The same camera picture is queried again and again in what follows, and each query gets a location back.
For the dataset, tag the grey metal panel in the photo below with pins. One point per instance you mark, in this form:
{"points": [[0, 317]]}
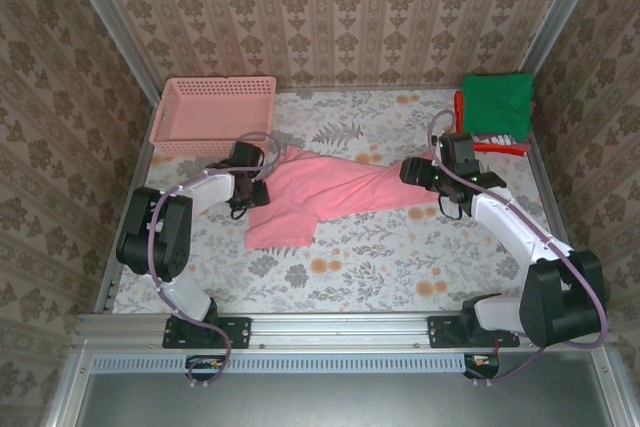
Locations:
{"points": [[350, 402]]}

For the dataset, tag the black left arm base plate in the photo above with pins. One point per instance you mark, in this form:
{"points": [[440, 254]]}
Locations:
{"points": [[235, 332]]}

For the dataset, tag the pink plastic basket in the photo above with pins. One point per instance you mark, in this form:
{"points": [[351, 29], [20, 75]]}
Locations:
{"points": [[215, 117]]}

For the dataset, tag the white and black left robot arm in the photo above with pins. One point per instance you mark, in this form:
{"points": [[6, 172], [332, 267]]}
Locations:
{"points": [[165, 242]]}

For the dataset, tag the aluminium mounting rail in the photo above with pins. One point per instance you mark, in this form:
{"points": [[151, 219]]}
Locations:
{"points": [[340, 329]]}

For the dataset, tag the pink t-shirt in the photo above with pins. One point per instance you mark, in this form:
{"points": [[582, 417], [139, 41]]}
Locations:
{"points": [[340, 182]]}

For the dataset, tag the grey printed folded t-shirt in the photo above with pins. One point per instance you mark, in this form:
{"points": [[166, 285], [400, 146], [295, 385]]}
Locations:
{"points": [[495, 139]]}

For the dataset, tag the floral tablecloth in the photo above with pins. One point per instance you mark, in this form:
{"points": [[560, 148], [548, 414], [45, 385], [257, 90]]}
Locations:
{"points": [[350, 272]]}

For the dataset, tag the small circuit board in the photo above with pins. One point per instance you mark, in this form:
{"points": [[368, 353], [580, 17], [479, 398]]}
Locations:
{"points": [[482, 362], [206, 363]]}

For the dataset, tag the green folded t-shirt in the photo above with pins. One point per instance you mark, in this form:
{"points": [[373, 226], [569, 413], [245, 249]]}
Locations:
{"points": [[495, 102]]}

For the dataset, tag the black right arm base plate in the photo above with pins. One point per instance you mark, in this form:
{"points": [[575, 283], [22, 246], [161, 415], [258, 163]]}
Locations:
{"points": [[442, 332]]}

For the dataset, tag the aluminium frame post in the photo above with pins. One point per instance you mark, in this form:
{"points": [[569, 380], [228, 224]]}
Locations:
{"points": [[110, 22], [560, 12]]}

